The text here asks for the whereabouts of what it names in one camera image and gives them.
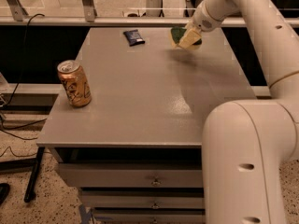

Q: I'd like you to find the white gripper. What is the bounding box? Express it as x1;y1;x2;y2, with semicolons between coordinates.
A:
178;2;222;49

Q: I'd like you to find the green and yellow sponge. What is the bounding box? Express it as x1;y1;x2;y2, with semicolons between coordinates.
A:
170;27;202;49

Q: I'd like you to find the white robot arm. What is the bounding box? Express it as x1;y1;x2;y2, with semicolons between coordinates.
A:
179;0;299;224

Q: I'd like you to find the blue rxbar wrapper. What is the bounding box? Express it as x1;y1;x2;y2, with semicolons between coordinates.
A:
123;30;145;47

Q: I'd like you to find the gold soda can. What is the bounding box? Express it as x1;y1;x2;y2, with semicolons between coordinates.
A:
57;60;92;107

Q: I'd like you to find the grey drawer cabinet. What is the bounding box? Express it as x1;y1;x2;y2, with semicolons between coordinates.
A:
36;27;260;224

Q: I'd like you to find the top grey drawer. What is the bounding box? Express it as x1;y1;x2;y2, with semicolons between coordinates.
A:
56;163;203;188

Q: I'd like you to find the grey drawer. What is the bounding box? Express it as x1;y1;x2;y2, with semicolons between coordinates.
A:
78;188;205;209
56;163;203;188
93;209;206;224

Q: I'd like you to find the middle grey drawer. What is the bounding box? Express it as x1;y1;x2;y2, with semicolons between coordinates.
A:
78;188;205;209

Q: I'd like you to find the bottom grey drawer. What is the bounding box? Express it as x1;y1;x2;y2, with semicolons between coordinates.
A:
93;209;206;224

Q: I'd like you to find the black metal stand leg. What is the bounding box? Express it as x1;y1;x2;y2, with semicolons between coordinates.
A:
24;147;45;203

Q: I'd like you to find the metal railing frame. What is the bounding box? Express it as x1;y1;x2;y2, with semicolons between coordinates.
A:
0;0;299;29

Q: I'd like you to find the black cable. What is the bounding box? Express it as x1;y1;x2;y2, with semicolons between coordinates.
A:
0;13;48;159

